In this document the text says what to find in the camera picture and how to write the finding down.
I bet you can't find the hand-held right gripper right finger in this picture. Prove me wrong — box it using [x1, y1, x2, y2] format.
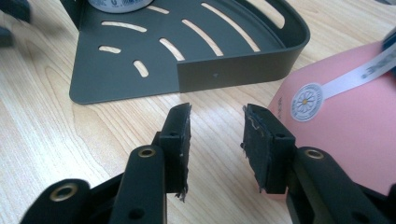
[241, 104, 296, 194]

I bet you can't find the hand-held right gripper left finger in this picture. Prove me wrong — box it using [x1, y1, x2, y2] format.
[151, 103, 192, 194]

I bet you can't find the pink bottle with white label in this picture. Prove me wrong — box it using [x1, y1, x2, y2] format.
[266, 27, 396, 200]

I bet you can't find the dark grey slotted corner rack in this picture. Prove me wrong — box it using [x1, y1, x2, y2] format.
[60, 0, 311, 105]

